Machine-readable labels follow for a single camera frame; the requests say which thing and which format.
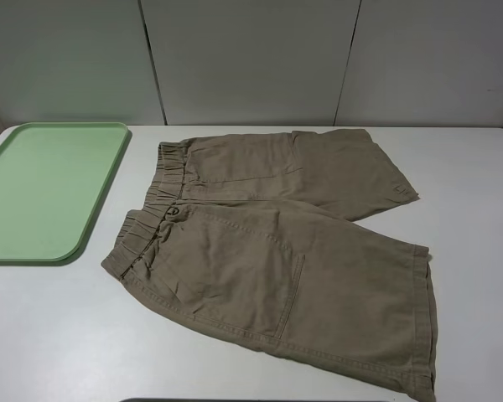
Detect khaki shorts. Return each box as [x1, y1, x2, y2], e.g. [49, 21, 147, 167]
[102, 129, 438, 401]

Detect green plastic tray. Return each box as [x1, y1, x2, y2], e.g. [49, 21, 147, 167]
[0, 122, 129, 263]

